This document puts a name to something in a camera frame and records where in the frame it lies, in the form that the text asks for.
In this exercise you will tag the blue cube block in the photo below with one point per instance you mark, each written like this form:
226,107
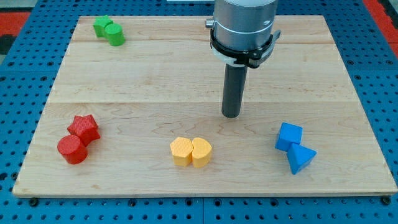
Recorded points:
288,134

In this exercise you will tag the green cylinder block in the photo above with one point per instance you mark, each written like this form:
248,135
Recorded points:
114,34

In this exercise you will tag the yellow hexagon block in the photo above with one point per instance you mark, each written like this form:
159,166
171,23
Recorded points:
181,149

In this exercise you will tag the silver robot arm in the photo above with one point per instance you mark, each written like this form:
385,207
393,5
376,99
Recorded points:
242,25

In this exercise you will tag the red cylinder block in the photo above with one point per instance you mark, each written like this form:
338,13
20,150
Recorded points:
72,149

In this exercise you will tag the red star block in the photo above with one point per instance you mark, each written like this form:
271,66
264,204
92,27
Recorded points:
84,127

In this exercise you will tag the black and white mounting clamp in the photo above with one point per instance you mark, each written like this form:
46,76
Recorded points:
249,58

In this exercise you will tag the green star block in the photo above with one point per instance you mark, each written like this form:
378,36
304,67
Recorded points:
100,24

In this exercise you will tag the blue triangle block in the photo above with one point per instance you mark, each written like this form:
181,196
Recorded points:
299,157

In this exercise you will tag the dark grey cylindrical pointer rod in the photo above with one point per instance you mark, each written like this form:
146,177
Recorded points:
234,81

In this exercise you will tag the yellow heart block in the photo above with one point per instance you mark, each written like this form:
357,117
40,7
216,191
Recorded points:
202,152

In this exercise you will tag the light wooden board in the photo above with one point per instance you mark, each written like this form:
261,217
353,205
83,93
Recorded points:
164,82

